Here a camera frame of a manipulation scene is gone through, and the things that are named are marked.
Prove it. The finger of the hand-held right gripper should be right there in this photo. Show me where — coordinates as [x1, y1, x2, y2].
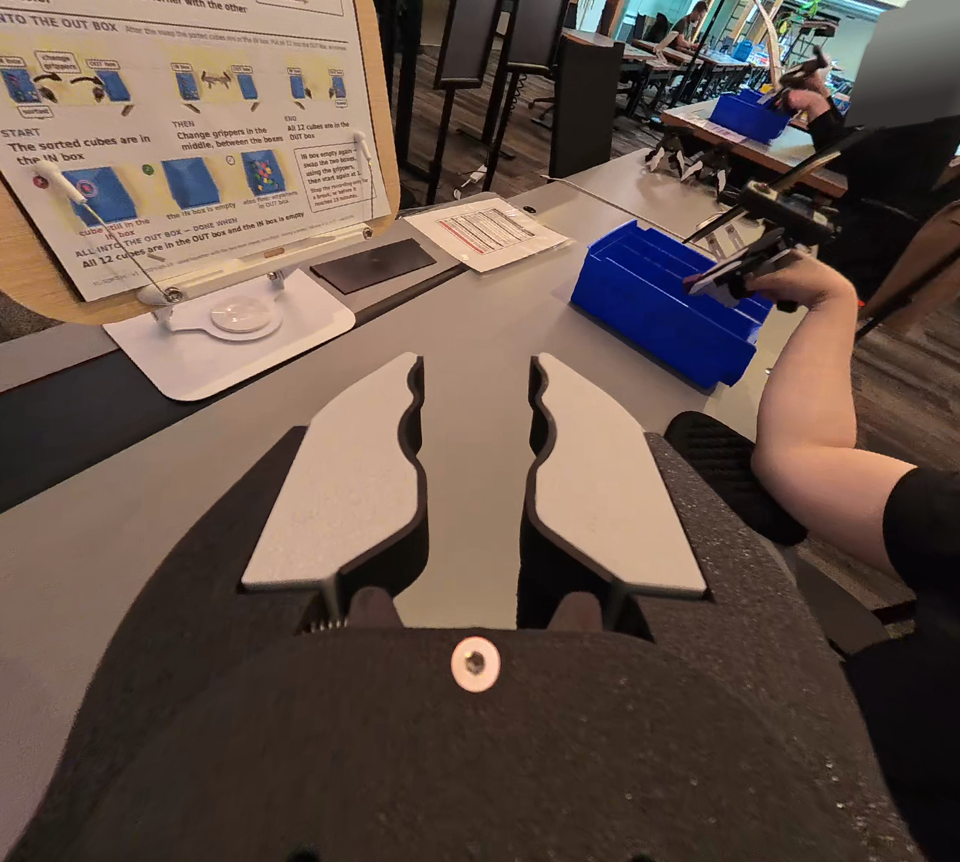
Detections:
[681, 206, 751, 250]
[684, 259, 735, 298]

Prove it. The black metal pole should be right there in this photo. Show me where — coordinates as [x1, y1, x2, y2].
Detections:
[378, 0, 421, 184]

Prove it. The white sheet holder bar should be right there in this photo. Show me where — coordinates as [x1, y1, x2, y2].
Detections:
[33, 131, 376, 304]

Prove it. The distant blue plastic bin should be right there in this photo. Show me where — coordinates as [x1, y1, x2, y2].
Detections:
[707, 90, 795, 145]

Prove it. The person's right forearm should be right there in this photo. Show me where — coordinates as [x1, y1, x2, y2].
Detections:
[750, 292, 922, 578]

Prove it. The laminated printed paper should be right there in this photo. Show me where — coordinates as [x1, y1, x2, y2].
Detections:
[403, 197, 573, 275]

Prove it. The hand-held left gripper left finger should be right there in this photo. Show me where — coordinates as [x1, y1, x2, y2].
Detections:
[240, 351, 430, 627]

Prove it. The person's right hand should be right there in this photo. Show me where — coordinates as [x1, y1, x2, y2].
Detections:
[750, 253, 858, 314]

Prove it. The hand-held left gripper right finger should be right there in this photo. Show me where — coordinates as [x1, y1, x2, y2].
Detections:
[517, 352, 710, 627]

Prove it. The white board stand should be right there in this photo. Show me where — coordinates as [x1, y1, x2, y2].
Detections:
[102, 267, 357, 402]

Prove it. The wooden work table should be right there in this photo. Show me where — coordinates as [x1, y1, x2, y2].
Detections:
[662, 99, 850, 201]

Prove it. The black and white gadget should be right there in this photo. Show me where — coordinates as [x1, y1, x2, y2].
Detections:
[643, 133, 735, 197]

